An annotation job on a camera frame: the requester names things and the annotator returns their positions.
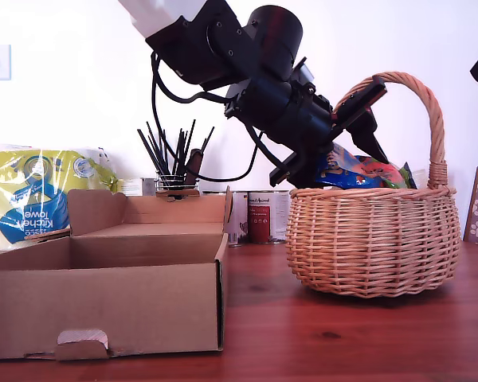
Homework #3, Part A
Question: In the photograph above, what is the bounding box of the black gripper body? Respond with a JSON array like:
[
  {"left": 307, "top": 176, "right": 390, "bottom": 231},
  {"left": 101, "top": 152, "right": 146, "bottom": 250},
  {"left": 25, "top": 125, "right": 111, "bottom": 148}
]
[{"left": 269, "top": 76, "right": 387, "bottom": 188}]

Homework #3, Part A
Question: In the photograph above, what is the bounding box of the blue Terry's orange bag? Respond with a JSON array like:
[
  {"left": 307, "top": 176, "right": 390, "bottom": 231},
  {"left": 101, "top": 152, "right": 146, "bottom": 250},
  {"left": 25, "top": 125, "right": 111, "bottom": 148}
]
[{"left": 315, "top": 143, "right": 418, "bottom": 191}]

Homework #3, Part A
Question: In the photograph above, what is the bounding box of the open brown cardboard box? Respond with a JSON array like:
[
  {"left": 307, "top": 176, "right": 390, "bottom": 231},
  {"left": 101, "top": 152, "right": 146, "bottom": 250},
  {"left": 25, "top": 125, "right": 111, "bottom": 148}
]
[{"left": 0, "top": 185, "right": 233, "bottom": 361}]

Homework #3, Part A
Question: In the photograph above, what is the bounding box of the tin can with red label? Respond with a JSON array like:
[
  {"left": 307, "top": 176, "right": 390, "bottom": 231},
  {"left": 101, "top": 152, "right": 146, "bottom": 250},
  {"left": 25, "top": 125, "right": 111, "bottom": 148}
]
[{"left": 245, "top": 189, "right": 290, "bottom": 245}]

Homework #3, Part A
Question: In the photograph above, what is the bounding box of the tin can with white label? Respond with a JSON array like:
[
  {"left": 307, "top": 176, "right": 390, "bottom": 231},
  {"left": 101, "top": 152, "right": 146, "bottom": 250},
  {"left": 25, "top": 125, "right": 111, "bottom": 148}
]
[{"left": 221, "top": 190, "right": 250, "bottom": 248}]

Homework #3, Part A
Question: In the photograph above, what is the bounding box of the dark brown wooden block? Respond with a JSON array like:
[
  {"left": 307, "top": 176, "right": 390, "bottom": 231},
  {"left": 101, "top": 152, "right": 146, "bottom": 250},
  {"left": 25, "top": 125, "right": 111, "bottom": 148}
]
[{"left": 185, "top": 148, "right": 205, "bottom": 188}]

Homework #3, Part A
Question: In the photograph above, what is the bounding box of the small white packet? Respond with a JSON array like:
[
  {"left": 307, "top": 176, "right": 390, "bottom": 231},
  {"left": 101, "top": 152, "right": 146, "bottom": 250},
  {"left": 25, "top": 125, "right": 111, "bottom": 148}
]
[{"left": 121, "top": 178, "right": 143, "bottom": 196}]

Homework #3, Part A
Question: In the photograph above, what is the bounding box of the kitchen towel roll pack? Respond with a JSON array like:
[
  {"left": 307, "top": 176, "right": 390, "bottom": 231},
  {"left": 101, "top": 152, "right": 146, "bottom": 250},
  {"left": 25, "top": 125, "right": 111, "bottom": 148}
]
[{"left": 0, "top": 143, "right": 124, "bottom": 252}]

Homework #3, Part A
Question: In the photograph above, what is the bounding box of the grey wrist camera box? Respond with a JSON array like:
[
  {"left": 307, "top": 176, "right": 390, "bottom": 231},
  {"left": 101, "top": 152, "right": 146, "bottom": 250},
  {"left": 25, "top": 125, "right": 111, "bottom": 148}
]
[{"left": 290, "top": 57, "right": 316, "bottom": 95}]

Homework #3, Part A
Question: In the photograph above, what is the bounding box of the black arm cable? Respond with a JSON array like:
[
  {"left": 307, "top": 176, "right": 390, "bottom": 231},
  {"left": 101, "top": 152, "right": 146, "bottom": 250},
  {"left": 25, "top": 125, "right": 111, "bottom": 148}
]
[
  {"left": 185, "top": 121, "right": 294, "bottom": 183},
  {"left": 150, "top": 50, "right": 240, "bottom": 132}
]

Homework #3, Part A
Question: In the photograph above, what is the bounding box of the woven wicker basket with handle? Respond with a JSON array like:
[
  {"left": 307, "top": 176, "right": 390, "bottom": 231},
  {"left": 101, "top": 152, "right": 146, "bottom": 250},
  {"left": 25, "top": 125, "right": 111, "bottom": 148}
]
[{"left": 284, "top": 71, "right": 462, "bottom": 298}]

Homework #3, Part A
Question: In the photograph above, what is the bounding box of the wire stick holder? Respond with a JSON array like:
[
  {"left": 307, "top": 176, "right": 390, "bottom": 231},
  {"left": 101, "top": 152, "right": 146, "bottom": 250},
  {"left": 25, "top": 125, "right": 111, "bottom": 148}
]
[{"left": 155, "top": 170, "right": 202, "bottom": 196}]

